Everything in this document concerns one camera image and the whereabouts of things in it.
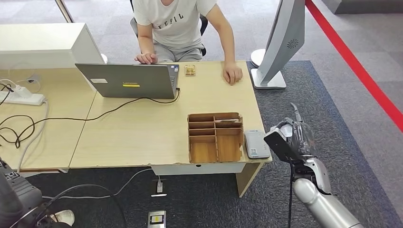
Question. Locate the person's right hand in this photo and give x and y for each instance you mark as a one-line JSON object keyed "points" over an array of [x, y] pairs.
{"points": [[146, 58]]}

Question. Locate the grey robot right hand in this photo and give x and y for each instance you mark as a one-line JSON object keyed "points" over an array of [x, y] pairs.
{"points": [[303, 140]]}

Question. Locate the person's left hand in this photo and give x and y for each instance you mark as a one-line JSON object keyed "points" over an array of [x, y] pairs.
{"points": [[233, 74]]}

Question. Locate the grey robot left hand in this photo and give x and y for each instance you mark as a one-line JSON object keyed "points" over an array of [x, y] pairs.
{"points": [[15, 198]]}

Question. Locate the wooden compartment organizer box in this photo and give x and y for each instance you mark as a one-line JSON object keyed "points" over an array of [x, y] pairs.
{"points": [[204, 151]]}

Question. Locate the dark robot left arm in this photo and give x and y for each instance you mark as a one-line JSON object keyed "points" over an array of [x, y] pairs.
{"points": [[31, 218]]}

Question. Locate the person's right forearm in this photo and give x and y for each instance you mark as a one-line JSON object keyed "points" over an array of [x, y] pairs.
{"points": [[147, 42]]}

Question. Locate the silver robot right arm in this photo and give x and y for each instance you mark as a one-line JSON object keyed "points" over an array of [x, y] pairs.
{"points": [[324, 207]]}

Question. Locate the person's left forearm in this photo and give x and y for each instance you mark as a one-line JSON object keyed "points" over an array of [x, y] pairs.
{"points": [[229, 47]]}

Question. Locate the person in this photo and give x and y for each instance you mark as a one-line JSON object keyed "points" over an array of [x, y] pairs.
{"points": [[173, 25]]}

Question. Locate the grey laptop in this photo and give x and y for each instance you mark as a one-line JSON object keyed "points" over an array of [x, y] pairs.
{"points": [[132, 81]]}

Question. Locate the white round stand base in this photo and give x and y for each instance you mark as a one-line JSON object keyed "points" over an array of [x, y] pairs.
{"points": [[256, 56]]}

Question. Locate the small white round base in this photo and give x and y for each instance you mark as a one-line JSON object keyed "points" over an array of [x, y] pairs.
{"points": [[104, 58]]}

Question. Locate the small wooden block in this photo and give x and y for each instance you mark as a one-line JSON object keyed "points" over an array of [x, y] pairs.
{"points": [[190, 70]]}

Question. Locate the dark grey carpet rug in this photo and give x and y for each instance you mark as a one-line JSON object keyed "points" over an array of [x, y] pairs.
{"points": [[330, 100]]}

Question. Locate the white rounded object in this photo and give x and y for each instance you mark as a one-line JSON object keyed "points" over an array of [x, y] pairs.
{"points": [[64, 217]]}

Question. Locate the silver monitor with stand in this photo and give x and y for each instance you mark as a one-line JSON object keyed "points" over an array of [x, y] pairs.
{"points": [[283, 34]]}

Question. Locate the wooden desk leg panel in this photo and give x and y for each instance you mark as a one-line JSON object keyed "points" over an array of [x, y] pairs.
{"points": [[247, 181]]}

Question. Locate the metal pole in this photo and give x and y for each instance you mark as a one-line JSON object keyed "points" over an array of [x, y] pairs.
{"points": [[64, 11]]}

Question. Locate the white power strip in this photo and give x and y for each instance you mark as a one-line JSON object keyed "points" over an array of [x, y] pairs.
{"points": [[22, 99]]}

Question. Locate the white desk beam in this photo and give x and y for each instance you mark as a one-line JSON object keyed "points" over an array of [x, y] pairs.
{"points": [[195, 169]]}

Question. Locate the white cabinet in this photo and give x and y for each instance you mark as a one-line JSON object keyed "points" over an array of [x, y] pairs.
{"points": [[41, 44]]}

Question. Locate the white plug adapter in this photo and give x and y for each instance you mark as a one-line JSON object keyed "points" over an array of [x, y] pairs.
{"points": [[21, 91]]}

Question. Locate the small grey adapter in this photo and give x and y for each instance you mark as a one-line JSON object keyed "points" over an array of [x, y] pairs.
{"points": [[33, 78]]}

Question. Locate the white floor plug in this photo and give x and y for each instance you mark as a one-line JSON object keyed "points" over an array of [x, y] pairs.
{"points": [[159, 187]]}

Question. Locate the silver floor socket box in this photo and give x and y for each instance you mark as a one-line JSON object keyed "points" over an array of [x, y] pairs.
{"points": [[156, 219]]}

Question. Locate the grey floor platform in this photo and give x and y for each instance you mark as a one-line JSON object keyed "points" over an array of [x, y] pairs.
{"points": [[365, 6]]}

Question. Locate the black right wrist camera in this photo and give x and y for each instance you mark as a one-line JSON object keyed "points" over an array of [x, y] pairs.
{"points": [[278, 146]]}

